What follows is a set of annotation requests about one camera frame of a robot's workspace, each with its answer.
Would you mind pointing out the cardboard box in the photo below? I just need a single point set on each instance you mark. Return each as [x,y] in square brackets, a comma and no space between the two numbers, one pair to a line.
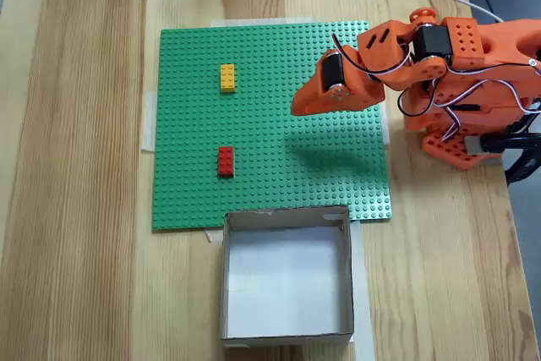
[287,285]

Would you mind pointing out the red lego block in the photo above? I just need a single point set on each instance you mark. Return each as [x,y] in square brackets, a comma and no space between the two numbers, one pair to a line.
[225,162]

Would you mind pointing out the yellow lego block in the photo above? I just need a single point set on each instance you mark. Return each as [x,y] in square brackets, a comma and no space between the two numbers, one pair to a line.
[227,78]

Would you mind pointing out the translucent tape strip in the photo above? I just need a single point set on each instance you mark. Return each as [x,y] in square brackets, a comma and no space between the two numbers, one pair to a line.
[213,236]
[363,293]
[386,128]
[262,23]
[148,124]

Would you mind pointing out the green lego baseplate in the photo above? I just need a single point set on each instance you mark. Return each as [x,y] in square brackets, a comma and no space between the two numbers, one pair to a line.
[262,145]

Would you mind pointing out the black table clamp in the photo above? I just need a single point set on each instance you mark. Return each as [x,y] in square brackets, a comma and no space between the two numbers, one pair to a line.
[507,143]

